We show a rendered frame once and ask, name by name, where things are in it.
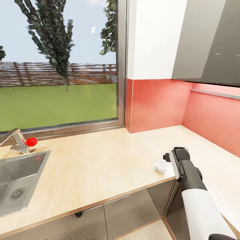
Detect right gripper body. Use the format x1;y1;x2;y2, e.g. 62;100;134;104
165;153;171;162

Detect coffee cup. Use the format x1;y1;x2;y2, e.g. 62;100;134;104
153;160;169;173

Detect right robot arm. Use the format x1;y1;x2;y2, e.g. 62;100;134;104
163;145;238;240

